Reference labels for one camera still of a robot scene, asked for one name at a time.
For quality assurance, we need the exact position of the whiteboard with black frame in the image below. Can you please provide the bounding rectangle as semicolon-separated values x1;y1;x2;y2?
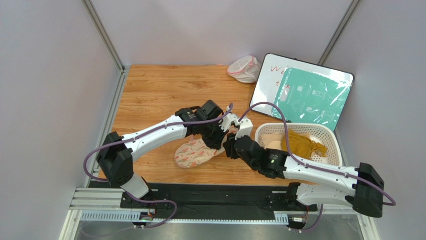
249;53;350;119

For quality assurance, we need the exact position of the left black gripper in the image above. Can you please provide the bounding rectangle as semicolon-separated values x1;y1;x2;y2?
200;120;230;151

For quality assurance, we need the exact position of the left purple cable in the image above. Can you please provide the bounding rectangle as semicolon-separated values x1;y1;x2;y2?
83;103;235;230

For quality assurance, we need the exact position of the beige bra in basket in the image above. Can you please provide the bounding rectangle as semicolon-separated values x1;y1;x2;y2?
260;132;284;151

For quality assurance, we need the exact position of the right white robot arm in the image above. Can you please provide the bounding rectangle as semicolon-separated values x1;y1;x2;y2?
223;134;385;218

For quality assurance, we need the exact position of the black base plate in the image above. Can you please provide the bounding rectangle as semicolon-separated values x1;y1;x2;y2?
88;181;329;221

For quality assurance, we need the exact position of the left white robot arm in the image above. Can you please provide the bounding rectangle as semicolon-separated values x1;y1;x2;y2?
95;100;233;199

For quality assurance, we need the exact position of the aluminium rail frame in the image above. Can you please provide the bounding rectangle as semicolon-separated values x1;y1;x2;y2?
59;188;305;240

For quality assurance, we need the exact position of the white plastic basket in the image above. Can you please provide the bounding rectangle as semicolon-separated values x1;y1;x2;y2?
255;123;343;167

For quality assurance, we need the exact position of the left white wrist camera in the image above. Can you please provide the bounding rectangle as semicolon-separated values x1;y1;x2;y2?
219;106;239;134

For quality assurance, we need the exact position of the teal instruction sheet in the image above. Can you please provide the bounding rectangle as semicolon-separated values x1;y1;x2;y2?
273;67;354;131

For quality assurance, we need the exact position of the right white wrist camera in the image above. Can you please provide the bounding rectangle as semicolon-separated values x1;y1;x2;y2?
234;116;254;140

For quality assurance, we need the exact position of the floral mesh laundry bag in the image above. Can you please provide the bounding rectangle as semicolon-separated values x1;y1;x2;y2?
174;136;225;169

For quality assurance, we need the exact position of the white mesh bag pink trim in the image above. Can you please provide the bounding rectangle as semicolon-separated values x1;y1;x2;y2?
227;55;262;84

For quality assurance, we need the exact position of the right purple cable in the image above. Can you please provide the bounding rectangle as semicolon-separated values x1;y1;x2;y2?
237;101;397;233

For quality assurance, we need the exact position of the purple cable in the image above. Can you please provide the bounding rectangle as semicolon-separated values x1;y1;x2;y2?
83;103;235;230
237;101;397;233

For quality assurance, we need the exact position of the mustard yellow garment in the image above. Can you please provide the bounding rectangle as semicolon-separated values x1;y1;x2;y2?
281;129;328;160

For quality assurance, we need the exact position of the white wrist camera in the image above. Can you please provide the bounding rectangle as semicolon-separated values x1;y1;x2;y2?
219;106;239;134
234;116;254;140

